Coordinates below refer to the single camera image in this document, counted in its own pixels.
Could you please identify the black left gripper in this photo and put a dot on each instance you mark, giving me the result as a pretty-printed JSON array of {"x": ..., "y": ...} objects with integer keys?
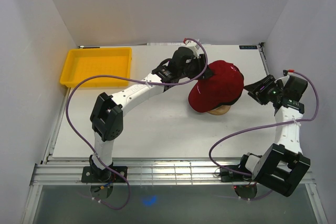
[{"x": 196, "y": 60}]

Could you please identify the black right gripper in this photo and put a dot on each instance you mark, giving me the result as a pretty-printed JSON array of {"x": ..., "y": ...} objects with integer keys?
[{"x": 253, "y": 89}]

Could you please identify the dark red LA cap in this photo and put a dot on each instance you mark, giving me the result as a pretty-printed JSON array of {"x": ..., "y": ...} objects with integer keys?
[{"x": 225, "y": 85}]

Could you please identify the black NY cap red brim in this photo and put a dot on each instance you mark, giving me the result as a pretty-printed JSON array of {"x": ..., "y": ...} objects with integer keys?
[{"x": 230, "y": 103}]

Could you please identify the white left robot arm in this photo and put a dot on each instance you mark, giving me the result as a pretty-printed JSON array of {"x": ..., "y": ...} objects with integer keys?
[{"x": 109, "y": 110}]

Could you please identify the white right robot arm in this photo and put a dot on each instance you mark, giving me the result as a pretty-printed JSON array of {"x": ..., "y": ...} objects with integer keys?
[{"x": 283, "y": 165}]

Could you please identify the wooden hat stand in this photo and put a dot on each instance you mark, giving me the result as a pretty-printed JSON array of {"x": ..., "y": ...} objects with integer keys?
[{"x": 221, "y": 110}]

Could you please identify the black blue logo sticker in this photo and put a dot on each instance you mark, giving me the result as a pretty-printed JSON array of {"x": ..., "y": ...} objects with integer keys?
[{"x": 248, "y": 47}]

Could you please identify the yellow plastic tray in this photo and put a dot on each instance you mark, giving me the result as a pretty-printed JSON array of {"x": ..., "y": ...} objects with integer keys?
[{"x": 84, "y": 63}]

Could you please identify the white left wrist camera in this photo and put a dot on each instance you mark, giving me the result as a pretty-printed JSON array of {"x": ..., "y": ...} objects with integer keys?
[{"x": 193, "y": 45}]

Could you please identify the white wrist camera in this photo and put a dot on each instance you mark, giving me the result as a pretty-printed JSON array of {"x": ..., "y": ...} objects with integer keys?
[
  {"x": 193, "y": 45},
  {"x": 286, "y": 74}
]

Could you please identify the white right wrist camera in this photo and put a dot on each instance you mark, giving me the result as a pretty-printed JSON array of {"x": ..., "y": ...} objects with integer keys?
[{"x": 286, "y": 74}]

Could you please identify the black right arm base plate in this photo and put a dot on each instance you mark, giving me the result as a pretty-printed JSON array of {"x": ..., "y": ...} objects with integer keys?
[{"x": 229, "y": 176}]

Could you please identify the aluminium front rail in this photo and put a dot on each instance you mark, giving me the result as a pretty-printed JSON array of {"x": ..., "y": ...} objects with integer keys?
[{"x": 141, "y": 172}]

